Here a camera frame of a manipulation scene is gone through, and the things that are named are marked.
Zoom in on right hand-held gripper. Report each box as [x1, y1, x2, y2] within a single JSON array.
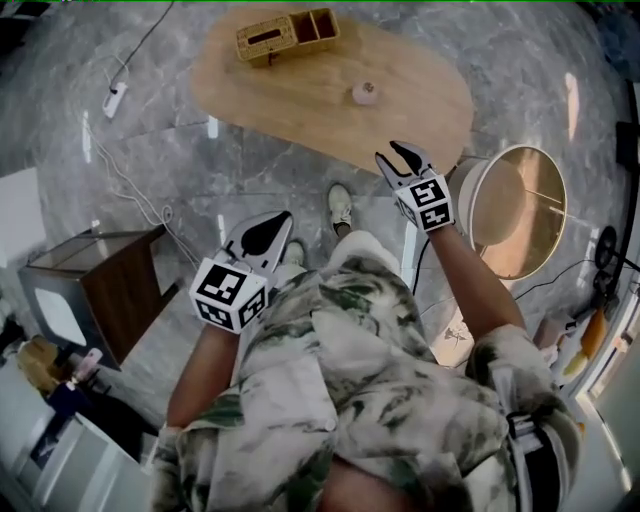
[[375, 140, 457, 234]]

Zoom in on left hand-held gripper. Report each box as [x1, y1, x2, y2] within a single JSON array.
[[188, 210, 294, 335]]

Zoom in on small pink round object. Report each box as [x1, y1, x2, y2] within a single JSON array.
[[351, 81, 380, 107]]

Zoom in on person's left forearm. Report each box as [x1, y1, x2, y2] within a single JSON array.
[[167, 319, 246, 429]]

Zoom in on person's right forearm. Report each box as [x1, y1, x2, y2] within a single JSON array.
[[427, 222, 526, 351]]

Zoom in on wooden oval coffee table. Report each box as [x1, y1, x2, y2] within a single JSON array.
[[188, 4, 475, 177]]

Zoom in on white sneaker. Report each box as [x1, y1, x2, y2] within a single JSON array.
[[327, 183, 354, 237], [283, 239, 307, 267]]

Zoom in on person's light shorts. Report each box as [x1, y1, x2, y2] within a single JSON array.
[[323, 229, 402, 281]]

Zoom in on dark wooden side cabinet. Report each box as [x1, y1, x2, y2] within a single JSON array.
[[18, 224, 179, 372]]

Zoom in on person's patterned shirt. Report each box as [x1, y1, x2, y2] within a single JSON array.
[[149, 254, 584, 512]]

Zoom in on woven tissue box organizer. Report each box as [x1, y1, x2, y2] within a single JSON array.
[[235, 7, 341, 69]]

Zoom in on white power strip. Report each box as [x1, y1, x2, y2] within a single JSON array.
[[102, 82, 129, 119]]

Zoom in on pink handheld device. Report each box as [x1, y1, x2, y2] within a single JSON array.
[[73, 348, 104, 382]]

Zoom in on black tower appliance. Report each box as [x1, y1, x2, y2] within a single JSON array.
[[615, 120, 640, 166]]

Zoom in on white flat panel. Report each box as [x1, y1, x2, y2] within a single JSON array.
[[0, 167, 47, 267]]

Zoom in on orange tool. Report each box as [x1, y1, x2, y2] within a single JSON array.
[[579, 307, 609, 359]]

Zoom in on white appliance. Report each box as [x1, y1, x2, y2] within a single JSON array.
[[0, 359, 151, 512]]

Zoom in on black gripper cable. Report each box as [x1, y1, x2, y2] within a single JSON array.
[[409, 233, 437, 297]]

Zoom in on white floor cable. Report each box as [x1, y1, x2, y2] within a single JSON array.
[[81, 113, 202, 272]]

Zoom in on black pedestal fan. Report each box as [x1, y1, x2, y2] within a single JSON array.
[[592, 224, 640, 304]]

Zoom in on black floor cable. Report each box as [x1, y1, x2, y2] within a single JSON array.
[[121, 1, 176, 70]]

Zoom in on black and white shoulder strap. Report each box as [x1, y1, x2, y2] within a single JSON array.
[[505, 412, 572, 512]]

